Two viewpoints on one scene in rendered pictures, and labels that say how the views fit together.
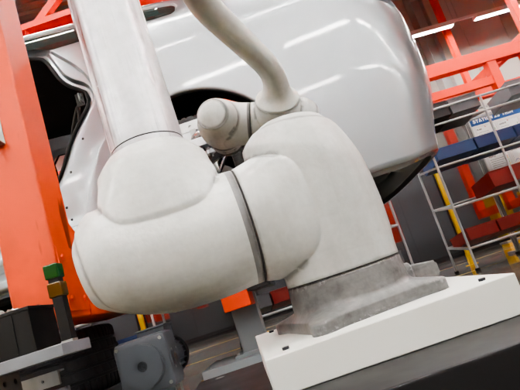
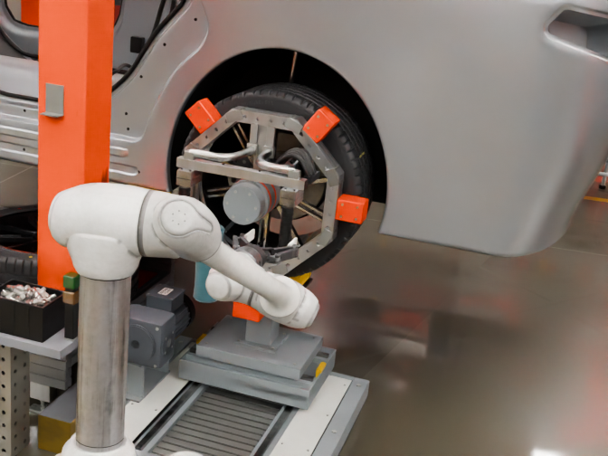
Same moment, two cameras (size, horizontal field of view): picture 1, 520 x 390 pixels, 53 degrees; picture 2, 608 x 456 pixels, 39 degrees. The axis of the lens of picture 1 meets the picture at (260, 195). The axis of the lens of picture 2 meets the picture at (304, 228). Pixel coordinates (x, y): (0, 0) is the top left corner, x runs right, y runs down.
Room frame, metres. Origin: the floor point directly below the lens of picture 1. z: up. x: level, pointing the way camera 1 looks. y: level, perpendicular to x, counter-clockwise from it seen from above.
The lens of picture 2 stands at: (-0.76, -0.62, 1.68)
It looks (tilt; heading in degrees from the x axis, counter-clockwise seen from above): 19 degrees down; 14
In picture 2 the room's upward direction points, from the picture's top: 6 degrees clockwise
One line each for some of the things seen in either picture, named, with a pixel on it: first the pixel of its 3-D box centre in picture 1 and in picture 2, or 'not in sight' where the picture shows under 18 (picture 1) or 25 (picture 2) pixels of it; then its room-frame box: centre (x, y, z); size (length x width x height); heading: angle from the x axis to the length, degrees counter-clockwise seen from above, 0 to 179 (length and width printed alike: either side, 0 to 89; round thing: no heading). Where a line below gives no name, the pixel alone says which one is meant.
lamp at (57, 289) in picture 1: (57, 289); (71, 296); (1.36, 0.59, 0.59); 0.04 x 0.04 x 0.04; 89
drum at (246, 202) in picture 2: not in sight; (252, 197); (1.81, 0.20, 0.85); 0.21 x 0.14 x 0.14; 179
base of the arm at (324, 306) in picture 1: (362, 287); not in sight; (0.70, -0.09, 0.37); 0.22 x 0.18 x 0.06; 107
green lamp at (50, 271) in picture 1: (53, 271); (71, 280); (1.36, 0.59, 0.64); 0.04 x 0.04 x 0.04; 89
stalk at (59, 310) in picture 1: (60, 302); (71, 307); (1.36, 0.59, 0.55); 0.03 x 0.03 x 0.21; 89
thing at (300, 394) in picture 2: not in sight; (259, 363); (2.06, 0.19, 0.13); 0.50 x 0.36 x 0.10; 89
